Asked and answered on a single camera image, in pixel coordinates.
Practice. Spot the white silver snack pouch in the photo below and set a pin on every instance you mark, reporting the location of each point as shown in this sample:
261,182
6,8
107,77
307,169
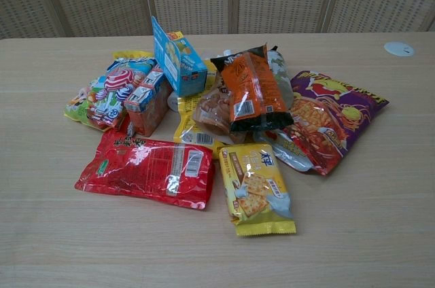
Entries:
289,150

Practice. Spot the orange and blue carton pack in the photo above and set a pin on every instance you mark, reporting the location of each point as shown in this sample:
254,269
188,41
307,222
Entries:
149,104

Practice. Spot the colourful lollipop bag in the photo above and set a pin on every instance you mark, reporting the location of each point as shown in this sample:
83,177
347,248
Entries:
102,94

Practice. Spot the purple chip bag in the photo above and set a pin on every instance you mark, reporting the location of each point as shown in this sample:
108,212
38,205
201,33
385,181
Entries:
326,118

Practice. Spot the red snack pouch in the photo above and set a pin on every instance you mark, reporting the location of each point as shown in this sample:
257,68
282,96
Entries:
146,169

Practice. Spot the blue carton box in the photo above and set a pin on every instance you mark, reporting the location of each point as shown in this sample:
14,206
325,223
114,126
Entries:
180,64

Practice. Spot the orange and black snack bag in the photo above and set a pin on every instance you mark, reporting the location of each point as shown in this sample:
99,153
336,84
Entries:
255,91

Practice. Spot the yellow packet with barcode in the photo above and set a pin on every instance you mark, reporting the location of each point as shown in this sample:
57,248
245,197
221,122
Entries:
200,114

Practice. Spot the yellow cracker pack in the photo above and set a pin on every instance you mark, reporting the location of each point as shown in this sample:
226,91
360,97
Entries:
255,186

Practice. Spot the white round table grommet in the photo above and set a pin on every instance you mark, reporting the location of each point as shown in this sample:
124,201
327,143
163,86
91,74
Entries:
399,49

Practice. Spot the grey green printed pouch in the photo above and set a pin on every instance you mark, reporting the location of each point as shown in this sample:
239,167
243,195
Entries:
280,70

